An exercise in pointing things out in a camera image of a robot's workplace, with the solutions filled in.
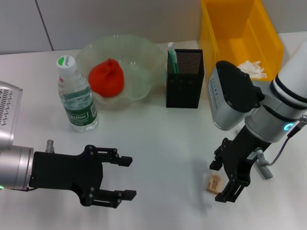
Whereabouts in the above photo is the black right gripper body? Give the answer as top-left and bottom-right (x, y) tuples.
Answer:
(222, 124), (272, 187)

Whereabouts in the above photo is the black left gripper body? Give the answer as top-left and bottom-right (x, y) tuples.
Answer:
(28, 144), (104, 207)

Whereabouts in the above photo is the beige eraser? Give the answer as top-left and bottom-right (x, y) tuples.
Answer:
(206, 173), (223, 193)

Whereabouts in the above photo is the clear green-label water bottle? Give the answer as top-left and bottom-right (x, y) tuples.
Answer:
(56, 55), (99, 133)

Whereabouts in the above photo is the white paper ball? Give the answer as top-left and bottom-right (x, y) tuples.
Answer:
(236, 60), (268, 80)

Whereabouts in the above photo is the green utility knife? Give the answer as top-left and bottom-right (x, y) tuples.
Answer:
(167, 42), (180, 74)

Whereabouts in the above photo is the black mesh pen holder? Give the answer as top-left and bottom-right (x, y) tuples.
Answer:
(165, 48), (206, 108)

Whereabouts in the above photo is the green glass fruit bowl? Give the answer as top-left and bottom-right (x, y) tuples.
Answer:
(76, 34), (168, 107)

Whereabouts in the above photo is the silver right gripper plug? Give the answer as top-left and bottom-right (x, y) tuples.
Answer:
(254, 148), (267, 166)

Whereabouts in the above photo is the yellow plastic bin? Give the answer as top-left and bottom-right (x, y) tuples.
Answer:
(200, 0), (284, 83)

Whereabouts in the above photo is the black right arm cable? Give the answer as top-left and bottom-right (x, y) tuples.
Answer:
(265, 114), (307, 166)

